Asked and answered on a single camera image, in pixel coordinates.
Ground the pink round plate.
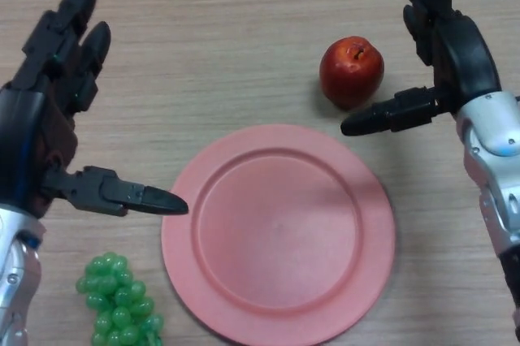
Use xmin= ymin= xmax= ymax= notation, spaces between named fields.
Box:
xmin=160 ymin=124 xmax=397 ymax=346

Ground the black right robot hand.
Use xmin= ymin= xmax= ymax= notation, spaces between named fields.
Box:
xmin=340 ymin=0 xmax=503 ymax=137

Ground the red apple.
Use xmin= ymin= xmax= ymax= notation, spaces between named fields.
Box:
xmin=318 ymin=36 xmax=385 ymax=110

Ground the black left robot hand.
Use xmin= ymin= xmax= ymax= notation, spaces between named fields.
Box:
xmin=0 ymin=0 xmax=190 ymax=221

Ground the green grape bunch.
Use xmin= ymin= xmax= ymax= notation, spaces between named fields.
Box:
xmin=76 ymin=252 xmax=165 ymax=346

